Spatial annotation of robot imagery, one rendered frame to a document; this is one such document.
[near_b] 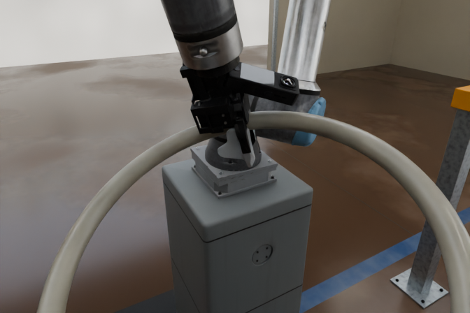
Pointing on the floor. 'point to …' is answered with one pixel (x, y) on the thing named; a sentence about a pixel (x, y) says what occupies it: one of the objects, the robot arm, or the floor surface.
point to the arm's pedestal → (236, 243)
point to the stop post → (429, 245)
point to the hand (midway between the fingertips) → (253, 150)
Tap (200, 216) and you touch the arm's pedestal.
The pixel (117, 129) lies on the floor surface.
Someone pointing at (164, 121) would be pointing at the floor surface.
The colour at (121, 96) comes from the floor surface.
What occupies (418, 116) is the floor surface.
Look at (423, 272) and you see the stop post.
